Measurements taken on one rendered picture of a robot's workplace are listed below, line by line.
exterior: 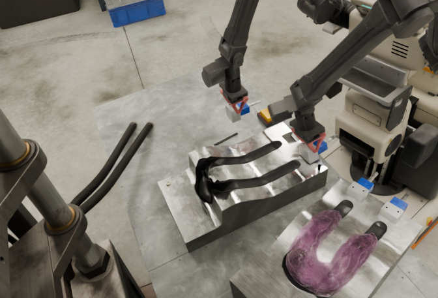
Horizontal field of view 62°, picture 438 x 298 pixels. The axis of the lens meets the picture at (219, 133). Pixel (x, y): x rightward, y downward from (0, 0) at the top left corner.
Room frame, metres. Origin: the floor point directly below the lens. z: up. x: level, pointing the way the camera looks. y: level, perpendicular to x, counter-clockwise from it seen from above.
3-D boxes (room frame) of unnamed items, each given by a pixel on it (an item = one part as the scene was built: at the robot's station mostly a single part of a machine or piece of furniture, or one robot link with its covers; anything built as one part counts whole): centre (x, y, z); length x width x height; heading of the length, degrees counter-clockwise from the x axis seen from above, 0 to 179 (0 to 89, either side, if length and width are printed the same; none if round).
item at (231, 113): (1.03, -0.11, 0.94); 0.13 x 0.05 x 0.05; 109
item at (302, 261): (0.46, -0.25, 0.90); 0.26 x 0.18 x 0.08; 127
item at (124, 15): (4.04, 0.72, 0.11); 0.61 x 0.41 x 0.22; 103
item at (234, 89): (1.01, -0.07, 1.06); 0.10 x 0.07 x 0.07; 20
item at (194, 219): (0.76, -0.05, 0.87); 0.50 x 0.26 x 0.14; 110
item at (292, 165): (0.75, -0.07, 0.92); 0.35 x 0.16 x 0.09; 110
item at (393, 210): (0.58, -0.49, 0.86); 0.13 x 0.05 x 0.05; 127
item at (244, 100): (1.00, -0.08, 0.99); 0.07 x 0.07 x 0.09; 20
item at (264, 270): (0.45, -0.25, 0.86); 0.50 x 0.26 x 0.11; 127
